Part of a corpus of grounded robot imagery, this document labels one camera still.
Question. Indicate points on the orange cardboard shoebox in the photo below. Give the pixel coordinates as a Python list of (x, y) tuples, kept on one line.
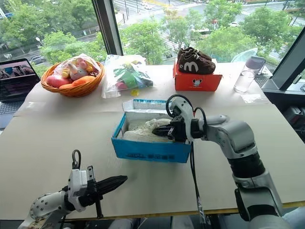
[(197, 82)]

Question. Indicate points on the blue cardboard shoebox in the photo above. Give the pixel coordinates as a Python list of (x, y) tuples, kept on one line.
[(147, 150)]

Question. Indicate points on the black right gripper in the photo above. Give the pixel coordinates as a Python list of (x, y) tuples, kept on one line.
[(178, 131)]

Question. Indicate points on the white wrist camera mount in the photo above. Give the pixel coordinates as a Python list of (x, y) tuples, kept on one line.
[(77, 183), (187, 112)]

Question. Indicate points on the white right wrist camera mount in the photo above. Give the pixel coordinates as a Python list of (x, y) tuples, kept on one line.
[(187, 112)]

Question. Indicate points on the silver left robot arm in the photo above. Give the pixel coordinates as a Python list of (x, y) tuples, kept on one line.
[(45, 205)]

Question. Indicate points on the orange wicker basket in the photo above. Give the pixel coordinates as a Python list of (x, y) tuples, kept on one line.
[(71, 91)]

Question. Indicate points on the grey keyboard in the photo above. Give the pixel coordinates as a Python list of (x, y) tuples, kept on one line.
[(263, 80)]

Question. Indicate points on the small yellow toy piece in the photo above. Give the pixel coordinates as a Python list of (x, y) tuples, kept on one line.
[(135, 91)]

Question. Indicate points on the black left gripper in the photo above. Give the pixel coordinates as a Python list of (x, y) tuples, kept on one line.
[(91, 195)]

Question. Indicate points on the clear drinking glass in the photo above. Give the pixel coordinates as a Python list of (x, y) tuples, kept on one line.
[(245, 78)]

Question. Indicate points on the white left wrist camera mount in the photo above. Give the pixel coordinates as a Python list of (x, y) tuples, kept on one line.
[(77, 183)]

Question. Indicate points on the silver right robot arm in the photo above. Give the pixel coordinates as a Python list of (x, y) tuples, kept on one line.
[(240, 143)]

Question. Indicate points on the black device with red parts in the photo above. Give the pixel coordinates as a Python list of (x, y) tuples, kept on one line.
[(296, 119)]

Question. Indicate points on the dark open laptop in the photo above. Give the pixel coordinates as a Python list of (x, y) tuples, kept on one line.
[(16, 81)]

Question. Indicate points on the brown shoe with cream laces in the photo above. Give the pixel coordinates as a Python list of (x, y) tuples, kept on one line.
[(202, 54)]

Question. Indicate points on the dark slanted window frame post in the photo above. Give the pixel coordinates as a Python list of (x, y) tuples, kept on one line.
[(286, 69)]

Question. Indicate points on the clear bag of colourful blocks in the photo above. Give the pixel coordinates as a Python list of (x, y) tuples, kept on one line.
[(126, 76)]

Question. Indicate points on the grey rounded shape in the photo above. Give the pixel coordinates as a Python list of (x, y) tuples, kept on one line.
[(119, 224), (182, 223)]

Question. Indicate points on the grey plush toy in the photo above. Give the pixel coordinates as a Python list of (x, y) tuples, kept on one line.
[(77, 71)]

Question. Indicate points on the pink plush toy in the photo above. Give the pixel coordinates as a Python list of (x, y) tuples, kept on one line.
[(54, 80)]

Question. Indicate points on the brown shoe with white M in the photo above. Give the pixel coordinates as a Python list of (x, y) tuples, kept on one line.
[(190, 65)]

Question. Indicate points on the orange plush toy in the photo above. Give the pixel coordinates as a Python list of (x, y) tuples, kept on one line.
[(82, 81)]

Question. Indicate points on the clear bag of plush toys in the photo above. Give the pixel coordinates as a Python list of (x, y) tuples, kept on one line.
[(91, 63)]

